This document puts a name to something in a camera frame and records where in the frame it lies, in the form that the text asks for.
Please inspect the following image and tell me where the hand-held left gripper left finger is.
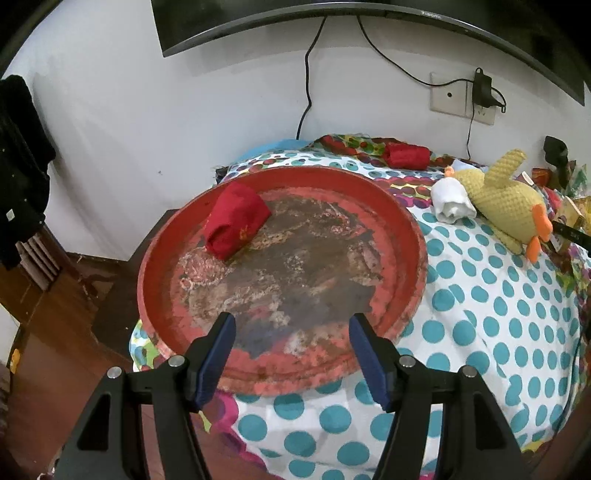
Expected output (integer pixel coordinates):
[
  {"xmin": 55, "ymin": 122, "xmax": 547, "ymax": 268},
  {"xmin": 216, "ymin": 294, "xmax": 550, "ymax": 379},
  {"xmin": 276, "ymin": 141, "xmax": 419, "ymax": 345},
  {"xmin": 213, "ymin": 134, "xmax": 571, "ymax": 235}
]
[{"xmin": 53, "ymin": 312, "xmax": 237, "ymax": 480}]

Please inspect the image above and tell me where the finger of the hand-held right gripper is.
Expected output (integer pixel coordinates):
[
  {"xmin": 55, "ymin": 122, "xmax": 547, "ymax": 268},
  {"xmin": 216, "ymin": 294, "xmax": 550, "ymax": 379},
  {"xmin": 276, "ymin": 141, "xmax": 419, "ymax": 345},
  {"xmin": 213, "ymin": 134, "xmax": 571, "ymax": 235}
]
[{"xmin": 550, "ymin": 220, "xmax": 591, "ymax": 250}]

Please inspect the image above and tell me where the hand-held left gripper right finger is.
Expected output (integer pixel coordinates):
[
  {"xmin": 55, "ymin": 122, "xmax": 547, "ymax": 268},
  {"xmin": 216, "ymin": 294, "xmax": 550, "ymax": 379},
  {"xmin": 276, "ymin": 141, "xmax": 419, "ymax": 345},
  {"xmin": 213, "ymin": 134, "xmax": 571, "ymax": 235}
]
[{"xmin": 348, "ymin": 313, "xmax": 536, "ymax": 480}]

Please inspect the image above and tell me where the yellow crochet duck toy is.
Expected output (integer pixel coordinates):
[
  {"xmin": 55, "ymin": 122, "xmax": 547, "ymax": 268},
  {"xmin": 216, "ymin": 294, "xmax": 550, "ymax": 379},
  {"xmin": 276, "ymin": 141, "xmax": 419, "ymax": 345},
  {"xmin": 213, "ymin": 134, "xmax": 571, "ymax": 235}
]
[{"xmin": 444, "ymin": 148, "xmax": 553, "ymax": 264}]

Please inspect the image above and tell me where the round red tray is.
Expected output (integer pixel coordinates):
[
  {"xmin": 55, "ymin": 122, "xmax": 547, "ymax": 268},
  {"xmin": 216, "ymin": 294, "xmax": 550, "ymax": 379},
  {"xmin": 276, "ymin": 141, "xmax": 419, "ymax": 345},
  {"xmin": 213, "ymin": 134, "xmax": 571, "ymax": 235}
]
[{"xmin": 137, "ymin": 167, "xmax": 428, "ymax": 397}]

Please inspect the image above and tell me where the white sock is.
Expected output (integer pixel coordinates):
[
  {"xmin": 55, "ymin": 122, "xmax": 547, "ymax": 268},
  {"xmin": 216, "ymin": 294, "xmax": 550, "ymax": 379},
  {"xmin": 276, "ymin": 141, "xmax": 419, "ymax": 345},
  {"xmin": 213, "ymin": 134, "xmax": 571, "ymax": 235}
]
[{"xmin": 431, "ymin": 178, "xmax": 477, "ymax": 225}]

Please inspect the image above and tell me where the red sock gold print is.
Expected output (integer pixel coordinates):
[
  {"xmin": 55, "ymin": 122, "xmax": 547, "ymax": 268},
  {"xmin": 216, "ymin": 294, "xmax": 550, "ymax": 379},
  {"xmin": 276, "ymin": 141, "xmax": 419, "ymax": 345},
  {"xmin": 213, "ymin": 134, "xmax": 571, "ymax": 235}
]
[{"xmin": 204, "ymin": 181, "xmax": 272, "ymax": 260}]

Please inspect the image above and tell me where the pile of snack packets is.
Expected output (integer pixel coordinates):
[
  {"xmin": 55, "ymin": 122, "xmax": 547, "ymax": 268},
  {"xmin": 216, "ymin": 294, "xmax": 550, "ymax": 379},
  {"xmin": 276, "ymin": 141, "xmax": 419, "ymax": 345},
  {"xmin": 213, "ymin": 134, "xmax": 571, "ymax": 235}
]
[{"xmin": 522, "ymin": 159, "xmax": 591, "ymax": 259}]

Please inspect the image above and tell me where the dark wooden side table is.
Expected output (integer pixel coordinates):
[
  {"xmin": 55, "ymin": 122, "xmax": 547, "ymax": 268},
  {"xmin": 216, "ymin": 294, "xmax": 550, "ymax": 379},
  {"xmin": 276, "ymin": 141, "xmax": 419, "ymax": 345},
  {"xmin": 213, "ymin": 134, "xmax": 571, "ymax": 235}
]
[{"xmin": 91, "ymin": 209, "xmax": 178, "ymax": 361}]

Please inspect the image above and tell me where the polka dot blanket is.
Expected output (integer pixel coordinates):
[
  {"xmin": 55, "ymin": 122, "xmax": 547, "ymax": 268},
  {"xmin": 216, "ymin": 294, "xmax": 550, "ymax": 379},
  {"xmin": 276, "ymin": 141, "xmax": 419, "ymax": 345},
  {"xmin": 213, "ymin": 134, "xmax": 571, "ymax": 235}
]
[{"xmin": 129, "ymin": 134, "xmax": 591, "ymax": 480}]

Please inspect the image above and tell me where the black power adapter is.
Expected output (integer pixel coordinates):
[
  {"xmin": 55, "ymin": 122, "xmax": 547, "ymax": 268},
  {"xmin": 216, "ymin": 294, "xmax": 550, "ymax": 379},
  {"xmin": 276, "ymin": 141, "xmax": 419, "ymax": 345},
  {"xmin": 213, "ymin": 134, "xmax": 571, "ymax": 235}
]
[{"xmin": 472, "ymin": 68, "xmax": 494, "ymax": 109}]

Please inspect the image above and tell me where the wooden slatted rack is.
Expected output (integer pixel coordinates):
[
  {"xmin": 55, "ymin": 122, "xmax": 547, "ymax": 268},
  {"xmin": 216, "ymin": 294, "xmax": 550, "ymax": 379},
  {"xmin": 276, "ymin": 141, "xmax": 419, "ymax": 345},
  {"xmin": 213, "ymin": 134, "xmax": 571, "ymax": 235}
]
[{"xmin": 16, "ymin": 225, "xmax": 62, "ymax": 291}]

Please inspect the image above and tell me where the blue cloth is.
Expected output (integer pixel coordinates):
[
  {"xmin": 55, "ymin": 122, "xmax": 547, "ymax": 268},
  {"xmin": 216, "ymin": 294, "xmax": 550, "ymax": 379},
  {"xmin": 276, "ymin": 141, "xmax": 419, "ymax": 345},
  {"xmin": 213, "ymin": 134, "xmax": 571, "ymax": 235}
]
[{"xmin": 259, "ymin": 137, "xmax": 314, "ymax": 151}]

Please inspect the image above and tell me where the black hanging clothing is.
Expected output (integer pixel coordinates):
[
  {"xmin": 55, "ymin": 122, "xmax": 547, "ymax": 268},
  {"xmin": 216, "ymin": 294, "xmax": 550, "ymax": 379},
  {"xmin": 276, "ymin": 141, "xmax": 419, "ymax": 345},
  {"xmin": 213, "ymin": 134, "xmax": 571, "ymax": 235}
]
[{"xmin": 0, "ymin": 74, "xmax": 57, "ymax": 271}]

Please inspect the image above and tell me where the black television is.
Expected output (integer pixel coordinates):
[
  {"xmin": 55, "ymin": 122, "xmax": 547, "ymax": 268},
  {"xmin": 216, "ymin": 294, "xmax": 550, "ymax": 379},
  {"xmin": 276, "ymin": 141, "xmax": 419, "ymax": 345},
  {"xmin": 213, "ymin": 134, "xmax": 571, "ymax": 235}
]
[{"xmin": 151, "ymin": 0, "xmax": 586, "ymax": 106}]

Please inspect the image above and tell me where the black adapter cable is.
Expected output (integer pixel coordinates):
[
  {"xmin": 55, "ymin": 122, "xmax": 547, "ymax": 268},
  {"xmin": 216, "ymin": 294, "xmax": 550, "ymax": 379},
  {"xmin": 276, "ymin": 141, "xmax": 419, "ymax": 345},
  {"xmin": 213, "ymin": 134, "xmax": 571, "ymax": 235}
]
[{"xmin": 465, "ymin": 88, "xmax": 508, "ymax": 161}]

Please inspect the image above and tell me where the beige wall outlet plate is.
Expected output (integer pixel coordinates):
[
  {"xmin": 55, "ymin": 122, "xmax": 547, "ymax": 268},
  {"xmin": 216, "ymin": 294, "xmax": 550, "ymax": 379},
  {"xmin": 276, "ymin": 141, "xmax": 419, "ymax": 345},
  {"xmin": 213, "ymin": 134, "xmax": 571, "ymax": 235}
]
[{"xmin": 429, "ymin": 71, "xmax": 496, "ymax": 126}]

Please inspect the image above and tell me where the thin black cable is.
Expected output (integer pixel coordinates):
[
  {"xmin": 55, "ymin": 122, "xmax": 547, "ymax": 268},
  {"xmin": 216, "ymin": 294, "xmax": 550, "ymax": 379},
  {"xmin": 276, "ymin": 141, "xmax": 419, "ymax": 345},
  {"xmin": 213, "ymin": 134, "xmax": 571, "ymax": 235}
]
[{"xmin": 358, "ymin": 15, "xmax": 478, "ymax": 88}]

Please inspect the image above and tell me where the black television power cable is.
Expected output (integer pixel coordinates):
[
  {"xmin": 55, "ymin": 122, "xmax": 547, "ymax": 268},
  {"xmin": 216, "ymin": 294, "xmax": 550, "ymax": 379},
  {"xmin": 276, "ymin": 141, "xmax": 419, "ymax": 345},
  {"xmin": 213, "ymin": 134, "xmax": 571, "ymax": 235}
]
[{"xmin": 295, "ymin": 16, "xmax": 328, "ymax": 141}]

